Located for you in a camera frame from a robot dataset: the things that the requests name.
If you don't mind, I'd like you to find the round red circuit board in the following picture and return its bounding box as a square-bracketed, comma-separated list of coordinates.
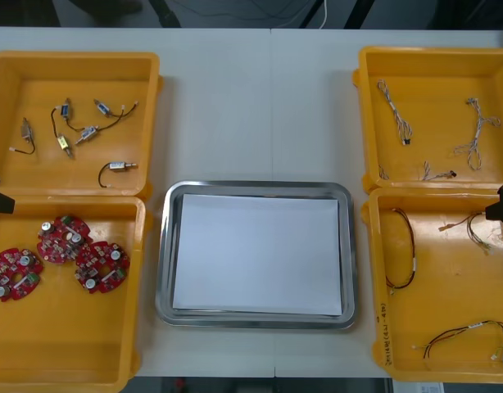
[0, 246, 45, 303]
[74, 240, 132, 295]
[35, 215, 92, 266]

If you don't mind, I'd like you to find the yellow-orange plastic bin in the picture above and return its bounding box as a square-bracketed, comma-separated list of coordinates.
[351, 45, 503, 193]
[0, 49, 165, 200]
[0, 194, 154, 393]
[360, 187, 503, 385]

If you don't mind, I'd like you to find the red-black green-yellow wire harness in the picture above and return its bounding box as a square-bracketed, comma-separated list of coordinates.
[412, 319, 503, 364]

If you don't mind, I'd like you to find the wire harness with metal terminal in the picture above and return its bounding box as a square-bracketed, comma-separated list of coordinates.
[438, 210, 503, 257]

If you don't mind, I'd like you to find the steel tray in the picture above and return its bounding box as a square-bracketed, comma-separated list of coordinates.
[155, 179, 357, 331]

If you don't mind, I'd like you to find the white paper sheet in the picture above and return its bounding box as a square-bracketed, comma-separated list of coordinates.
[172, 193, 345, 317]

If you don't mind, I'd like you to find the black stand leg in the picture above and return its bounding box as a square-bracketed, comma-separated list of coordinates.
[298, 0, 326, 29]
[147, 0, 183, 29]

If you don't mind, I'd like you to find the metal solenoid with black cable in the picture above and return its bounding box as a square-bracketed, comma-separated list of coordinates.
[97, 160, 138, 189]
[8, 117, 36, 156]

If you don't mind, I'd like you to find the blue-white twisted wire harness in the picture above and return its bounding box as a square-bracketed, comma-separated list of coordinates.
[453, 97, 502, 172]
[377, 160, 459, 182]
[376, 79, 415, 147]

